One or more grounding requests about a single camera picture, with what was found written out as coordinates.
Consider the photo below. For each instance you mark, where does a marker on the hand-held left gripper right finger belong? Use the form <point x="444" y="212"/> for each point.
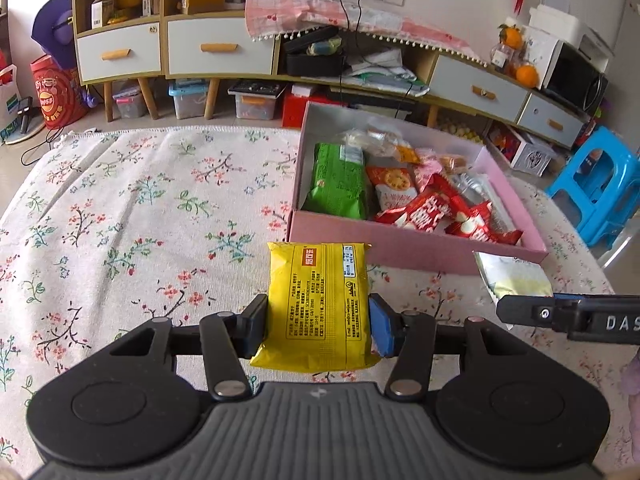
<point x="384" y="327"/>

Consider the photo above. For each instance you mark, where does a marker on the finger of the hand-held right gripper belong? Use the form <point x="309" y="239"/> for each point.
<point x="530" y="314"/>
<point x="570" y="298"/>

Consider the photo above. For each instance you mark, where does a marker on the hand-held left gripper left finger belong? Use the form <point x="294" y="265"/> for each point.
<point x="257" y="327"/>

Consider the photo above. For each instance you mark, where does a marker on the pale yellow silver-edged packet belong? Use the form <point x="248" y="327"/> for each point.
<point x="515" y="277"/>

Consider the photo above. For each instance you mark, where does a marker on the yellow snack packet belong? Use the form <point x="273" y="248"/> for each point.
<point x="315" y="310"/>

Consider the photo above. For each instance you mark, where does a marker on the pink cardboard box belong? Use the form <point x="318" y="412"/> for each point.
<point x="350" y="242"/>

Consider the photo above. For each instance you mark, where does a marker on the small red snack packet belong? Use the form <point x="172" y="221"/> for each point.
<point x="480" y="227"/>

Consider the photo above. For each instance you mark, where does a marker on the large red snack packet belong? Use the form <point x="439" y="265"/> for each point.
<point x="425" y="210"/>

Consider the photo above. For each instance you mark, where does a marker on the long clear silver bread packet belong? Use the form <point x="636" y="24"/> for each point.
<point x="487" y="190"/>

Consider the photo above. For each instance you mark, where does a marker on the orange and white cracker packet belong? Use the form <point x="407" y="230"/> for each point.
<point x="392" y="185"/>

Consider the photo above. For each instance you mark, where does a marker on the green snack packet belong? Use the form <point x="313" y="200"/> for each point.
<point x="337" y="180"/>

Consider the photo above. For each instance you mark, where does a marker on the pink cookie packet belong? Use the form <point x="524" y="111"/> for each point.
<point x="425" y="170"/>

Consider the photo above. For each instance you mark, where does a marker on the brown wafer packet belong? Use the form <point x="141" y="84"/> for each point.
<point x="454" y="162"/>

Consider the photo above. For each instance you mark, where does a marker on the small orange snack packet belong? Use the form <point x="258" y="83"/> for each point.
<point x="407" y="154"/>

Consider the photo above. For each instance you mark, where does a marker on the clear bread packet blue label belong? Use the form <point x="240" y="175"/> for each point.
<point x="362" y="142"/>

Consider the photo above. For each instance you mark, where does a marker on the person's right forearm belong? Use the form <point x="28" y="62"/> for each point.
<point x="632" y="380"/>

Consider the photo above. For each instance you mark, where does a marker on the blue plastic stool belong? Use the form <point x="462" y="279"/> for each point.
<point x="595" y="185"/>

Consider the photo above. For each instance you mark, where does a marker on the white emblem box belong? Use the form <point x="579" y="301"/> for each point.
<point x="532" y="157"/>

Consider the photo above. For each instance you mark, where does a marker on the floral tablecloth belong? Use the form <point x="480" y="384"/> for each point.
<point x="150" y="210"/>

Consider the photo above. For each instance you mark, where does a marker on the red patterned box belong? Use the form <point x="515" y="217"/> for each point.
<point x="502" y="140"/>

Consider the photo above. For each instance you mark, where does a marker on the yellow egg tray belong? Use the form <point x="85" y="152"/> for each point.
<point x="460" y="130"/>

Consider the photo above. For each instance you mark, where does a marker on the black microwave oven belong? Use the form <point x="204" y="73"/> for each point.
<point x="575" y="77"/>

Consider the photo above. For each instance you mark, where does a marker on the clear bin black lid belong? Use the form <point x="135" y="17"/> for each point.
<point x="257" y="102"/>

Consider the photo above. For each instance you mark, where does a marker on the orange fruit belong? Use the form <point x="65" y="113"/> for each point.
<point x="526" y="76"/>
<point x="511" y="37"/>

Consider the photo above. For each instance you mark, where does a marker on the blue lidded storage bin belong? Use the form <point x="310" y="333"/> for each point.
<point x="189" y="102"/>

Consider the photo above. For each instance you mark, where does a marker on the pile of papers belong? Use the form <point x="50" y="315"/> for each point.
<point x="380" y="72"/>

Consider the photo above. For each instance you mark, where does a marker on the clear bin pink contents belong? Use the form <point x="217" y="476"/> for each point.
<point x="130" y="102"/>

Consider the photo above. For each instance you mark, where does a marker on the white foam box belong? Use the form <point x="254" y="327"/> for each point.
<point x="570" y="27"/>

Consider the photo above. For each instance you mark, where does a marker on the black case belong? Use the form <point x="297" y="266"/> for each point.
<point x="315" y="62"/>

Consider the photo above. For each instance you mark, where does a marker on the white round stand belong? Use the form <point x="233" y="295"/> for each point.
<point x="27" y="125"/>

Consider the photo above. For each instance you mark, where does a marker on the pink checked fringed cloth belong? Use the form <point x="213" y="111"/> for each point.
<point x="300" y="12"/>

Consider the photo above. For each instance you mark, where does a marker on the brown cardboard box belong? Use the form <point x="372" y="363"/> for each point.
<point x="205" y="2"/>

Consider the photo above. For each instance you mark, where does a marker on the white shopping bag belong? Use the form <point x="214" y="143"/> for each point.
<point x="10" y="102"/>

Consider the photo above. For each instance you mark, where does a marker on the wooden cabinet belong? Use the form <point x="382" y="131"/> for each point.
<point x="164" y="0"/>

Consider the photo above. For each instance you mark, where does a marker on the yellow bag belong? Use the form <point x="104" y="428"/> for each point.
<point x="125" y="2"/>

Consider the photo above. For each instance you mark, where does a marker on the white carton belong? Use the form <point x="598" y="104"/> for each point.
<point x="99" y="12"/>

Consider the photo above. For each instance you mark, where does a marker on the purple hat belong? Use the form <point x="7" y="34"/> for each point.
<point x="55" y="30"/>

